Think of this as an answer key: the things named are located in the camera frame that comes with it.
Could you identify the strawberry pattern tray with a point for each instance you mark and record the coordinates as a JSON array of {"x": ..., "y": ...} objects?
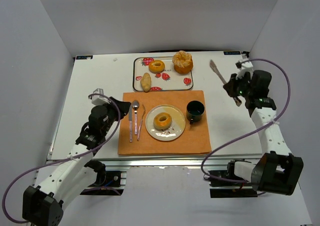
[{"x": 168, "y": 80}]

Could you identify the spoon with pink handle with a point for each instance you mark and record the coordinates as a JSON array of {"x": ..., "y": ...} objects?
[{"x": 135, "y": 106}]

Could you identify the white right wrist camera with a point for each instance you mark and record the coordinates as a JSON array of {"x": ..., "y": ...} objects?
[{"x": 243, "y": 66}]

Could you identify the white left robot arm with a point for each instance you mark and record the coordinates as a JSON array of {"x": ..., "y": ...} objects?
[{"x": 45, "y": 203}]

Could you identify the yellow ring donut front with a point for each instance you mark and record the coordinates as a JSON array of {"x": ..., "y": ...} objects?
[{"x": 162, "y": 121}]

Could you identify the yellow ring donut back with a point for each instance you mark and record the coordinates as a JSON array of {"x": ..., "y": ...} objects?
[{"x": 156, "y": 66}]

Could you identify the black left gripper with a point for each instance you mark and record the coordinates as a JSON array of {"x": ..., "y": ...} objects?
[{"x": 116, "y": 108}]

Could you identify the dark green mug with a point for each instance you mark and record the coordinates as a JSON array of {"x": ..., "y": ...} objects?
[{"x": 194, "y": 111}]

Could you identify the fork with pink handle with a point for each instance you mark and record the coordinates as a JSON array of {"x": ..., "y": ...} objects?
[{"x": 141, "y": 123}]

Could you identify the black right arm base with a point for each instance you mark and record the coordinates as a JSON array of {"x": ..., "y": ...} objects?
[{"x": 226, "y": 189}]

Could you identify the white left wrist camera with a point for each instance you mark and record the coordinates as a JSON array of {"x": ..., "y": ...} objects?
[{"x": 98, "y": 99}]

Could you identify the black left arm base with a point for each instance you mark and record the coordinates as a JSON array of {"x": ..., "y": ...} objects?
[{"x": 107, "y": 182}]

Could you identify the oblong bread roll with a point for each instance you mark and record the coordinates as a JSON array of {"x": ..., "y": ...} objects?
[{"x": 146, "y": 82}]

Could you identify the knife with pink handle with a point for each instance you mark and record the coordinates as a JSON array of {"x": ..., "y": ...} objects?
[{"x": 130, "y": 123}]

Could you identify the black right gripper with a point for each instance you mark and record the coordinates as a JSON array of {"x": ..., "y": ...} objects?
[{"x": 232, "y": 86}]

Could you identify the yellow ring donut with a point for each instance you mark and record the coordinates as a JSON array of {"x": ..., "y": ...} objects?
[
  {"x": 162, "y": 121},
  {"x": 156, "y": 66}
]

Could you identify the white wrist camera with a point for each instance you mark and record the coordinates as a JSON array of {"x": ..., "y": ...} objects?
[
  {"x": 243, "y": 66},
  {"x": 98, "y": 99}
]

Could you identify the metal tongs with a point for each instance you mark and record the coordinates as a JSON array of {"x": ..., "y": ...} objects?
[{"x": 213, "y": 66}]

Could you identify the aluminium frame rail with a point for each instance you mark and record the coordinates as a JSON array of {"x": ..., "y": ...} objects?
[{"x": 160, "y": 161}]

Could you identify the tall sugared bundt cake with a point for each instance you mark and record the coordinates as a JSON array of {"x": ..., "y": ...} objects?
[{"x": 182, "y": 62}]

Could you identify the round white yellow plate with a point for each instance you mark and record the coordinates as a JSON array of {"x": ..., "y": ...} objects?
[{"x": 174, "y": 131}]

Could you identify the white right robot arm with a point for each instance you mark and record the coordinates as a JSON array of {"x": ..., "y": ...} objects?
[{"x": 278, "y": 170}]

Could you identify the orange cloth placemat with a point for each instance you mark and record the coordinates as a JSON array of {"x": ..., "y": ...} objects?
[{"x": 195, "y": 138}]

